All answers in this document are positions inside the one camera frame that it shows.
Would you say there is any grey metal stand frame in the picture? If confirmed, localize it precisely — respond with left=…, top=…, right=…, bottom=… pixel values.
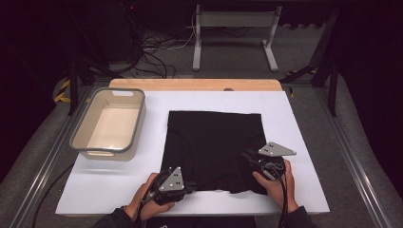
left=192, top=4, right=283, bottom=72

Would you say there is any beige plastic basket grey rim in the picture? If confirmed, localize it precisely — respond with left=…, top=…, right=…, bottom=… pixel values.
left=69, top=86, right=147, bottom=162

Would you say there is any yellow black hazard tape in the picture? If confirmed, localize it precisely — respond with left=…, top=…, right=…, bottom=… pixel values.
left=53, top=79, right=72, bottom=104

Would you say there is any aluminium floor rail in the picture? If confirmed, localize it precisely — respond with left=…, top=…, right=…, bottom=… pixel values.
left=9, top=86, right=98, bottom=228
left=313, top=86, right=393, bottom=228

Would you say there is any right hand-held gripper black cable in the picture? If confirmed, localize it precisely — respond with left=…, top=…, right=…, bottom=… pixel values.
left=275, top=167, right=290, bottom=228

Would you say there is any person's right hand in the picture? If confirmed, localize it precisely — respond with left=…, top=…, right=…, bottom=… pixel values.
left=252, top=160, right=300, bottom=214

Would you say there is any tangle of black floor cables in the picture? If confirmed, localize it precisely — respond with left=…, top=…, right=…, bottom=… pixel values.
left=120, top=3, right=198, bottom=80

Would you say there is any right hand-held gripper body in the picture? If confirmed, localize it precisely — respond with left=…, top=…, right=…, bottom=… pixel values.
left=250, top=141, right=297, bottom=181

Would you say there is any black tank top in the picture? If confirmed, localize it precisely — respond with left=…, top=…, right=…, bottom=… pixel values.
left=161, top=109, right=269, bottom=196

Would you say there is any wooden table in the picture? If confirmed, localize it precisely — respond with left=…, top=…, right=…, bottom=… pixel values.
left=108, top=78, right=283, bottom=93

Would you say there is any black floor cable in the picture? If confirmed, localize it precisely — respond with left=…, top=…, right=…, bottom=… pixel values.
left=31, top=162, right=76, bottom=228

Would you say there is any person's left hand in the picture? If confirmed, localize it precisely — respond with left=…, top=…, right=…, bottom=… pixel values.
left=124, top=172, right=176, bottom=221

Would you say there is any white table mat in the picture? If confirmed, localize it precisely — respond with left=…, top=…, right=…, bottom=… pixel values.
left=55, top=89, right=331, bottom=217

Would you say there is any black metal stand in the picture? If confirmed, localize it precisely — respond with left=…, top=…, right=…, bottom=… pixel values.
left=67, top=58, right=125, bottom=117
left=279, top=8, right=341, bottom=118

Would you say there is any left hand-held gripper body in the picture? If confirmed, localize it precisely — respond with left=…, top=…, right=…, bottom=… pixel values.
left=148, top=166, right=188, bottom=206

